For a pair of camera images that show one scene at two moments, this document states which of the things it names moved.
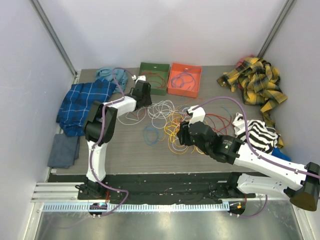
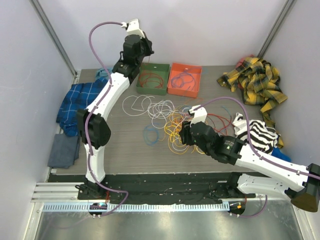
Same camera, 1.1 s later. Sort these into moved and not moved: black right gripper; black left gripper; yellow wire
Moved: black left gripper
Not moved: yellow wire; black right gripper
